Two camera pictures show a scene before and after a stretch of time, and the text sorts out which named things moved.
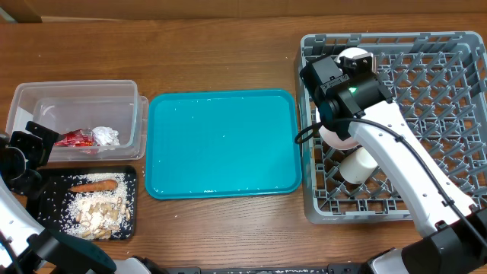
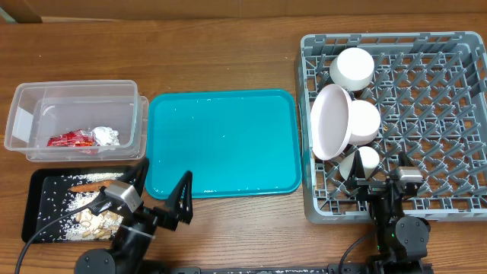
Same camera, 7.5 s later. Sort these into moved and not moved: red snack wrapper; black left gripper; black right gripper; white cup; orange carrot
Moved: black right gripper; black left gripper
Not moved: red snack wrapper; orange carrot; white cup
